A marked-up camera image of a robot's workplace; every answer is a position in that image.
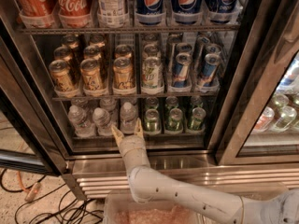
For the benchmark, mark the gold can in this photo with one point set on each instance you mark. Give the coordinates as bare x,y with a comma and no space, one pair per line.
90,70
62,75
124,78

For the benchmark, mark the green can front right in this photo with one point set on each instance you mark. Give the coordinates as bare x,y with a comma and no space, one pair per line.
196,119

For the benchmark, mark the clear water bottle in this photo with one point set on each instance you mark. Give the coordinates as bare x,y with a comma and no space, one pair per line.
81,122
128,118
103,121

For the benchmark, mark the gold can front right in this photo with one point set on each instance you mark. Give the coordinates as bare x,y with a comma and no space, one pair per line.
124,78

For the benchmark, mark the steel fridge bottom grille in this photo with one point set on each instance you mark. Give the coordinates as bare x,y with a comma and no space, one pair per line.
95,177

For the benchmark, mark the white labelled can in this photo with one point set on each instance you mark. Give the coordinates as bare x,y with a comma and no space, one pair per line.
111,2

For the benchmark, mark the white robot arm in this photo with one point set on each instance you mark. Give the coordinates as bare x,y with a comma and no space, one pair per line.
147,184

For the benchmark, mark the gold can front left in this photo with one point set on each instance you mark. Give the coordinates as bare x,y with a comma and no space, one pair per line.
62,75

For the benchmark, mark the green can front left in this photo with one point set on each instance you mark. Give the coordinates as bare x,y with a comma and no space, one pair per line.
152,121

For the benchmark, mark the left clear plastic bin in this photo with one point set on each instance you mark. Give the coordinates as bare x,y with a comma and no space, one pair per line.
120,208

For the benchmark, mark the left Red Bull can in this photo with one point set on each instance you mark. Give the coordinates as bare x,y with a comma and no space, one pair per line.
180,69

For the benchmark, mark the orange extension cord plug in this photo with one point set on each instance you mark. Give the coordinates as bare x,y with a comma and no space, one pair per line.
33,192

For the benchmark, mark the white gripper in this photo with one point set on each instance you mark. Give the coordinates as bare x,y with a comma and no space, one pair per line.
132,143

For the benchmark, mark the red bull can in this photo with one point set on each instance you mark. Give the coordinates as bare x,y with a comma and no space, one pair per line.
180,69
209,69

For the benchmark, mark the right Red Bull can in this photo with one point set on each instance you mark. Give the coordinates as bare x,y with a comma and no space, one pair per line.
209,69

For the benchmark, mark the right fridge glass door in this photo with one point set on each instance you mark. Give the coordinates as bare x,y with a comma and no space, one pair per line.
263,127

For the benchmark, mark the open fridge glass door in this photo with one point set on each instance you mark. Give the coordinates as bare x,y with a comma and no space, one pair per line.
24,102

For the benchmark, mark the left blue Pepsi can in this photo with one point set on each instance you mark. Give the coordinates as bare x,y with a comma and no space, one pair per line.
150,2

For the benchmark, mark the middle blue Pepsi can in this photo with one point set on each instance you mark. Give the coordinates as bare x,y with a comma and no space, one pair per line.
187,2

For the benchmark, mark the right red Coca-Cola can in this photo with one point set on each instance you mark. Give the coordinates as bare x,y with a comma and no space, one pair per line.
74,2

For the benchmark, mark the gold can front middle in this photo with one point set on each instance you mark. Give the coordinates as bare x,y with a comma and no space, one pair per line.
90,70

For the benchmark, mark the green can front middle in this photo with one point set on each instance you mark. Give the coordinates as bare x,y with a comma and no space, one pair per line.
174,120

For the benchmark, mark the green white 7up can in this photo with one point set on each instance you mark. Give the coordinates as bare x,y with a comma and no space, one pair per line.
152,73

